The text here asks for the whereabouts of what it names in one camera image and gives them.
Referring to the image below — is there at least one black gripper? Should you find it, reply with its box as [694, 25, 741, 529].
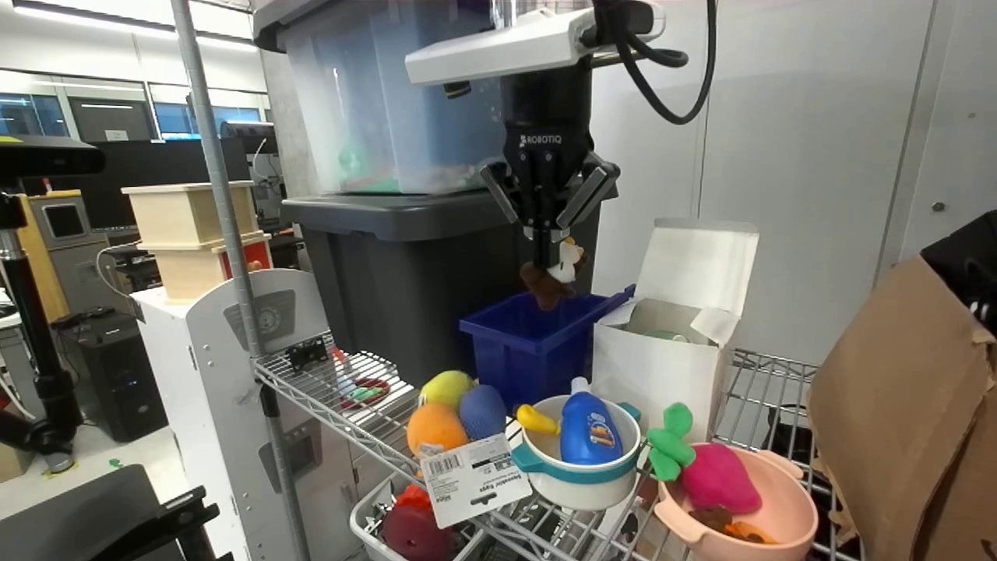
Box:
[480, 67, 624, 278]

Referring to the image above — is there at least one brown doll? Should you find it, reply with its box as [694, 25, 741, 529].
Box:
[518, 233, 584, 313]

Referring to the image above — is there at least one blue plastic box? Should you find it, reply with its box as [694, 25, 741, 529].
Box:
[453, 284, 639, 412]

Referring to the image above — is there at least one white cardboard box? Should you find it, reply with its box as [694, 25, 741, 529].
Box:
[589, 217, 762, 447]

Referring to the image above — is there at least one brown cardboard box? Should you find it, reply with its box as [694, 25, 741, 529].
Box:
[808, 257, 997, 561]

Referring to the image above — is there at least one large grey storage bin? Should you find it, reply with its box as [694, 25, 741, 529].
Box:
[280, 190, 597, 392]

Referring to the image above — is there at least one clear plastic storage bin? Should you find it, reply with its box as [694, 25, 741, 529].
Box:
[251, 0, 523, 200]

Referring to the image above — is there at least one small yellow toy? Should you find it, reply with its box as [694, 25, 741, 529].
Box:
[513, 403, 562, 439]

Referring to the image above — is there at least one blue plush ball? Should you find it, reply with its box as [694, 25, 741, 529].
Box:
[458, 383, 512, 443]

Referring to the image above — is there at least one blue toy detergent bottle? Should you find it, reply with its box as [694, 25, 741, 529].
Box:
[556, 373, 630, 468]

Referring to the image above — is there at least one small red green toy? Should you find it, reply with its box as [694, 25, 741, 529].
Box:
[326, 373, 392, 412]

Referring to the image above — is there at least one teal white toy pot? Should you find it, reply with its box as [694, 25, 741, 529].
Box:
[505, 390, 649, 515]

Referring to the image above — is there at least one white paper label tag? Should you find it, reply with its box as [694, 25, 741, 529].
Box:
[418, 431, 535, 533]

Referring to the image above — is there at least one pink plush toy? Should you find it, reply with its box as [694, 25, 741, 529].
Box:
[680, 443, 762, 521]

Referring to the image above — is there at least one beige crate red label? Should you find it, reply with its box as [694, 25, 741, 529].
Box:
[142, 230, 277, 304]

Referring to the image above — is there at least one red plush toy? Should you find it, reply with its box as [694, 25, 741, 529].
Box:
[379, 484, 462, 561]

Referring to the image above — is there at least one plain beige plastic crate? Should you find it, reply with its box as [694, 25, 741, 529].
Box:
[121, 181, 260, 252]

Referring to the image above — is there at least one small orange toy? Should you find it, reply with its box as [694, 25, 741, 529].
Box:
[721, 516, 772, 545]

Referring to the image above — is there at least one pink plastic bowl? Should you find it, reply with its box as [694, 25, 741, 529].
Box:
[651, 443, 821, 561]

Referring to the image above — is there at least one white machine cabinet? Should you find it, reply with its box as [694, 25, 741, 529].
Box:
[129, 264, 361, 561]

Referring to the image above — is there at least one dark monitor screen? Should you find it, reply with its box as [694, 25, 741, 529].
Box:
[65, 95, 158, 145]

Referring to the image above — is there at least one black storage crate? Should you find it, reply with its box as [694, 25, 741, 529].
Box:
[49, 310, 172, 447]

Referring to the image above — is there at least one beige machine with screen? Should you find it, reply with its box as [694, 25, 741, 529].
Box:
[13, 183, 98, 324]

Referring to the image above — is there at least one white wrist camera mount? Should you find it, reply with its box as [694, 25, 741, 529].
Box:
[402, 5, 600, 88]

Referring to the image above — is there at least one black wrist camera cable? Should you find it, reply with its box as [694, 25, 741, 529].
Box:
[589, 0, 721, 129]

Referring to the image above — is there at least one metal wire shelf rack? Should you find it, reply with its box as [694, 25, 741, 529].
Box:
[168, 0, 865, 561]

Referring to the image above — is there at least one black camera stand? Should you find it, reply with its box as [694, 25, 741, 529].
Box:
[0, 181, 86, 468]

